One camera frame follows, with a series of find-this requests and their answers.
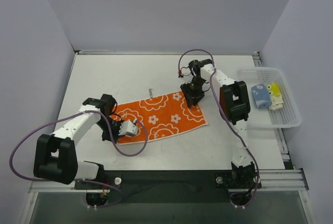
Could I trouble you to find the yellow rolled towel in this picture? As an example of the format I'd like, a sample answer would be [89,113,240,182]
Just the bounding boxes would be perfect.
[266,82,284,111]

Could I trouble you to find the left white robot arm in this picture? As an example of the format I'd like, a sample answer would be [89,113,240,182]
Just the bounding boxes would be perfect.
[33,94,124,189]

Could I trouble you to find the white plastic basket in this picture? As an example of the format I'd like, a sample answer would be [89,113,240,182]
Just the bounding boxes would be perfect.
[237,67,301,129]

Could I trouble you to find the blue rolled towel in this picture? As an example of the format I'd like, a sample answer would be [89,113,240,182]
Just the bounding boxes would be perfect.
[251,83,272,109]

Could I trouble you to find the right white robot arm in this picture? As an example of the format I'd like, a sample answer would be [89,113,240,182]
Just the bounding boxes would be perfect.
[181,59,256,188]

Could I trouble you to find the aluminium back rail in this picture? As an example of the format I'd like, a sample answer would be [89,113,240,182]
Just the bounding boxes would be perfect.
[75,50,261,56]

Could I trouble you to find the orange flower pattern towel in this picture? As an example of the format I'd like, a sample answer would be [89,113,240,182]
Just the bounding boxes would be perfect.
[110,91,208,142]

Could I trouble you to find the aluminium front rail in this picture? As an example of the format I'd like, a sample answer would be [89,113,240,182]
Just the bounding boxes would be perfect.
[29,169,309,193]

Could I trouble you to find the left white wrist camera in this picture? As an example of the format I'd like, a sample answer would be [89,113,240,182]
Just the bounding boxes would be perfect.
[118,120,138,137]

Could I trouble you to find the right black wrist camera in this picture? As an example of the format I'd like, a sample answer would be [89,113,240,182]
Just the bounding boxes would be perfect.
[188,60,201,77]

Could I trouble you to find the aluminium rail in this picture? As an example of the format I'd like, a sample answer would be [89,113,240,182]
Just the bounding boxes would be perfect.
[29,169,309,193]
[75,50,261,56]

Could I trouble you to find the purple cable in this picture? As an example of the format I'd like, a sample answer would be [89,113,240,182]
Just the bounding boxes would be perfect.
[177,49,261,208]
[9,111,149,208]

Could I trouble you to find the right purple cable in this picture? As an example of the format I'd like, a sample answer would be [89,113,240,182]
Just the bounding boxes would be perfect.
[177,49,261,208]

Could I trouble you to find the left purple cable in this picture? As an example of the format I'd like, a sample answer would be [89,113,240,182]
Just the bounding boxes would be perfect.
[9,111,149,208]

